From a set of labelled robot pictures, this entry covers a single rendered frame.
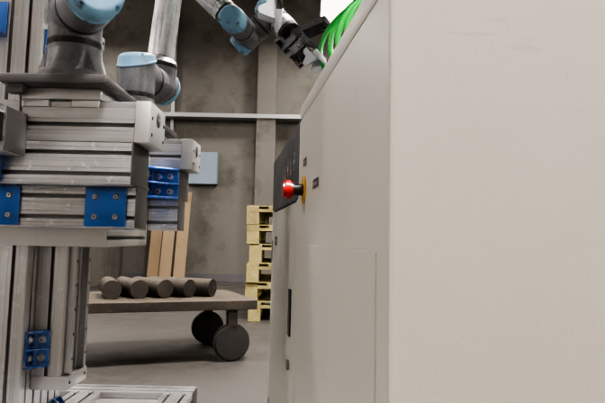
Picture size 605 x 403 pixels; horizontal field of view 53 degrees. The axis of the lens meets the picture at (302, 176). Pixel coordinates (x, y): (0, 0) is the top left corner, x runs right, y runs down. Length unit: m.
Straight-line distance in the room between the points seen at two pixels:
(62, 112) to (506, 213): 1.03
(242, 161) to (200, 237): 1.37
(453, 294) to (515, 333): 0.07
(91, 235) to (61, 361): 0.34
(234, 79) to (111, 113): 8.59
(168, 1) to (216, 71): 7.90
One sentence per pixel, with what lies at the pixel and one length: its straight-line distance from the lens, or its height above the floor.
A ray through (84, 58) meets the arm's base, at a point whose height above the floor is 1.09.
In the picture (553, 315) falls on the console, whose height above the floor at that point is 0.65.
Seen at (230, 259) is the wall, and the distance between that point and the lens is 9.59.
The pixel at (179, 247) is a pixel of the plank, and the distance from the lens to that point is 9.22.
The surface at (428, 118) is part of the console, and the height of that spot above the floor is 0.82.
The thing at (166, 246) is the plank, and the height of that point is 0.53.
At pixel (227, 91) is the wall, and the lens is 9.88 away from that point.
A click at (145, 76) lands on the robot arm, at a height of 1.18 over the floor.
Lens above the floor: 0.71
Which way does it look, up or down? 6 degrees up
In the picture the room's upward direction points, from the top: 1 degrees clockwise
